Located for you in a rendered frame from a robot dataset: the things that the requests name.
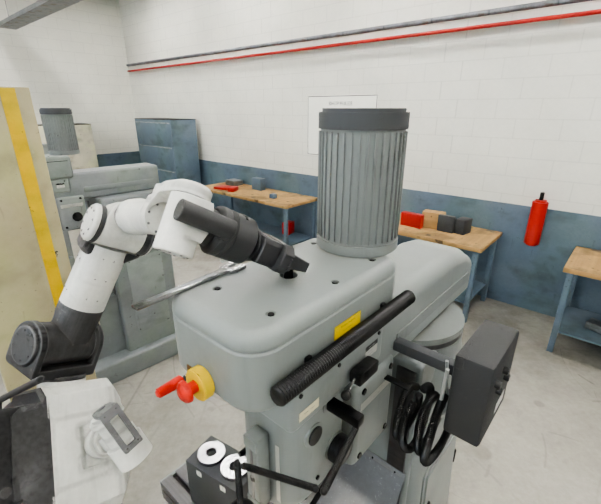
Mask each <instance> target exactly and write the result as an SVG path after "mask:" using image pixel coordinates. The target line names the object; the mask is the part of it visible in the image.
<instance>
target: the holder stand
mask: <svg viewBox="0 0 601 504"><path fill-rule="evenodd" d="M238 452H239V451H238V450H236V449H234V448H233V447H231V446H229V445H227V444H226V443H224V442H222V441H220V440H218V439H217V438H215V437H213V436H210V437H209V438H208V439H207V440H206V441H205V442H204V443H203V444H202V445H201V446H200V447H199V448H198V449H197V450H196V451H195V452H194V453H193V454H192V455H191V456H190V457H189V458H188V459H186V466H187V473H188V480H189V487H190V494H191V500H192V501H193V502H195V503H196V504H231V503H232V502H233V501H234V500H236V499H237V497H236V487H235V475H234V474H235V473H234V461H235V460H236V459H239V460H240V461H241V463H242V462H246V463H247V461H246V455H244V456H243V457H242V458H240V457H239V455H238ZM241 471H242V483H243V484H242V485H243V497H244V498H248V496H247V493H248V492H249V490H248V476H247V471H245V470H242V469H241Z"/></svg>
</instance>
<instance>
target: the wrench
mask: <svg viewBox="0 0 601 504"><path fill-rule="evenodd" d="M235 265H236V264H235V263H232V262H229V263H227V264H224V265H223V266H220V267H219V269H218V270H216V271H214V272H211V273H209V274H206V275H204V276H201V277H199V278H196V279H194V280H191V281H189V282H186V283H184V284H181V285H179V286H176V287H174V288H171V289H169V290H166V291H164V292H161V293H159V294H156V295H154V296H151V297H149V298H146V299H144V300H141V301H139V302H136V303H134V304H132V305H131V307H132V308H133V309H135V310H136V311H139V310H141V309H144V308H146V307H148V306H151V305H153V304H155V303H158V302H160V301H163V300H165V299H167V298H170V297H172V296H174V295H177V294H179V293H182V292H184V291H186V290H189V289H191V288H194V287H196V286H198V285H201V284H203V283H205V282H208V281H210V280H213V279H215V278H217V277H220V276H222V275H224V274H227V273H230V274H233V273H235V272H238V271H241V270H243V269H245V268H246V265H244V264H242V265H239V266H237V267H234V268H230V267H233V266H235Z"/></svg>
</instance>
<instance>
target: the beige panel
mask: <svg viewBox="0 0 601 504"><path fill-rule="evenodd" d="M70 272H71V266H70V261H69V257H68V253H67V248H66V244H65V240H64V236H63V231H62V227H61V223H60V218H59V214H58V210H57V206H56V201H55V197H54V193H53V188H52V184H51V180H50V176H49V171H48V167H47V163H46V158H45V154H44V150H43V146H42V141H41V137H40V133H39V128H38V124H37V120H36V116H35V111H34V107H33V103H32V98H31V94H30V90H29V88H28V87H4V86H0V373H1V376H2V379H3V382H4V385H5V388H6V391H7V392H9V391H11V390H13V389H15V388H17V387H19V386H21V385H23V384H25V383H27V382H29V381H31V380H30V379H28V378H27V377H26V376H25V375H23V374H22V373H21V372H19V371H18V370H17V369H16V368H14V367H13V366H12V365H10V364H9V363H8V362H7V361H6V353H7V350H8V348H9V345H10V342H11V339H12V336H13V334H14V332H15V330H16V328H17V327H18V326H19V325H20V324H21V323H22V322H24V321H31V320H36V321H39V322H50V321H51V320H52V318H53V315H54V311H55V308H56V305H57V303H58V301H59V298H60V296H61V293H62V291H63V289H64V286H65V284H66V282H67V279H68V277H69V275H70Z"/></svg>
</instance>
